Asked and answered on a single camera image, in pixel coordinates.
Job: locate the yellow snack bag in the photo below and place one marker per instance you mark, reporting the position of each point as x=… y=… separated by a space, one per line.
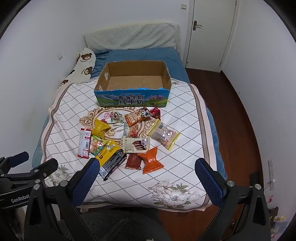
x=100 y=128

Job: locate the bear print long pillow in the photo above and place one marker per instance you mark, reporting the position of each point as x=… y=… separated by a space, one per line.
x=83 y=69

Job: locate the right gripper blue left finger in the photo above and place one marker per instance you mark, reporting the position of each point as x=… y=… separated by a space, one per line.
x=82 y=181

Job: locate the clear yellow pastry bag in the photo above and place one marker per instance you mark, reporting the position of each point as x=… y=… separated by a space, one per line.
x=162 y=133

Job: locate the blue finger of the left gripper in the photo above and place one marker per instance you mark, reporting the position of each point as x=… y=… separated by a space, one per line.
x=44 y=167
x=13 y=161

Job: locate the red small snack packet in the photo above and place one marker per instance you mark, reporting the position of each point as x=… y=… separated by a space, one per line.
x=155 y=113

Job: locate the white door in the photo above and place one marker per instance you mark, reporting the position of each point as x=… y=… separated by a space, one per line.
x=207 y=46

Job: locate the grey dotted pillow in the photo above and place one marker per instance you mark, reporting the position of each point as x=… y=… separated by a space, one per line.
x=137 y=36

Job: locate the orange snack bag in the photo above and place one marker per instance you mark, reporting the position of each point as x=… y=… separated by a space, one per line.
x=150 y=161

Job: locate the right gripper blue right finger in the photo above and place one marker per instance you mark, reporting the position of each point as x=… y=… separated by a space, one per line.
x=212 y=181

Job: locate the yellow black biscuit pack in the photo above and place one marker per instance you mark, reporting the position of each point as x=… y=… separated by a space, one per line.
x=110 y=158

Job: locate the door handle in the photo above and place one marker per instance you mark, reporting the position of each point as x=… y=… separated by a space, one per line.
x=196 y=25

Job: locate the cranberry oat cookie packet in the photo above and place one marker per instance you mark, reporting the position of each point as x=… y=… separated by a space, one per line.
x=119 y=130

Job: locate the orange panda snack packet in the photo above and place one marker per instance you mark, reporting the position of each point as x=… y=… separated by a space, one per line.
x=137 y=116

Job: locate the wall socket left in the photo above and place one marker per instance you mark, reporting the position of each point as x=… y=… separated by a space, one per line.
x=59 y=56

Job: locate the blue bed sheet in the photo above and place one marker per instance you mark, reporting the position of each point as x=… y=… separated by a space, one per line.
x=175 y=66

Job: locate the cardboard milk box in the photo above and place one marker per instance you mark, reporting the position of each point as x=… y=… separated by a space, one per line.
x=133 y=83

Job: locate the colourful candy bag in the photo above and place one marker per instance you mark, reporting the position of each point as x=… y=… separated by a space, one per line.
x=97 y=144

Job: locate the brown sauce packet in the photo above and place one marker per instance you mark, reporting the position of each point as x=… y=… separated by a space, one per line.
x=133 y=162

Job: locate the red white spicy strip packet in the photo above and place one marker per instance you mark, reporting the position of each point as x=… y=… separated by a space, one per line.
x=84 y=143

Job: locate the white chocolate wafer pack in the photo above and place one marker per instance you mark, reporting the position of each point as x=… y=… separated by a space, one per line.
x=136 y=145

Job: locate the small portrait snack packet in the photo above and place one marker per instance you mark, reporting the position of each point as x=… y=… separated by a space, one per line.
x=116 y=117

